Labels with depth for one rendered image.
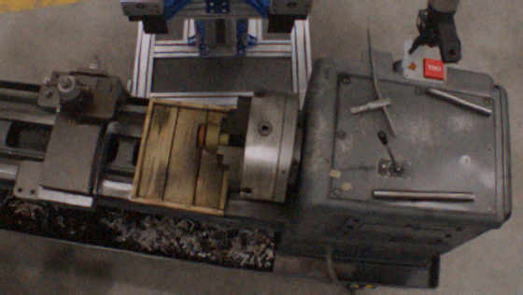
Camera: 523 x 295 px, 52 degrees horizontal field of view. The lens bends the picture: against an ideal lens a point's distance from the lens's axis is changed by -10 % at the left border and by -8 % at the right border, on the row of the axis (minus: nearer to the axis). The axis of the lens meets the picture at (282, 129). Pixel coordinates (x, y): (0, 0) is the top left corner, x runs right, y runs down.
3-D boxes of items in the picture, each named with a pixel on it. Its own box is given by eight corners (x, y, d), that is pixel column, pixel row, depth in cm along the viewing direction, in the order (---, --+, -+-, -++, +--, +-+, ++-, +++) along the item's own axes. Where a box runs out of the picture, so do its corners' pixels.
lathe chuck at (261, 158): (281, 112, 186) (289, 75, 156) (269, 208, 177) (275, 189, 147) (253, 108, 186) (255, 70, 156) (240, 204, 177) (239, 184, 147)
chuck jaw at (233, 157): (257, 148, 163) (251, 186, 156) (256, 157, 167) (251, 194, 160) (218, 143, 162) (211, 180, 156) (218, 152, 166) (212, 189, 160)
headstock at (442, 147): (464, 122, 198) (509, 73, 162) (463, 254, 180) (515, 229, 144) (302, 100, 196) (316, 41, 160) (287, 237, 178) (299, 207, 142)
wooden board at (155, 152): (238, 112, 193) (238, 107, 189) (223, 217, 179) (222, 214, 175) (151, 102, 192) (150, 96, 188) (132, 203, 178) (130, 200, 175)
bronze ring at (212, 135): (231, 119, 164) (199, 114, 163) (226, 149, 160) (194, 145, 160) (232, 131, 172) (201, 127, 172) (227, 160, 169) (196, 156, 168)
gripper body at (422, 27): (442, 25, 140) (450, -11, 130) (452, 49, 134) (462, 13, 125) (414, 27, 139) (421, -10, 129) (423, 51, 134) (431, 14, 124)
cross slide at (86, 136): (117, 76, 188) (114, 70, 184) (89, 197, 172) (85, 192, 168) (72, 71, 188) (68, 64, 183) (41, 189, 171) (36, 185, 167)
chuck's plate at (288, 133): (292, 113, 186) (302, 77, 156) (280, 210, 177) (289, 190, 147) (281, 112, 186) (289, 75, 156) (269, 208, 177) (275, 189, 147)
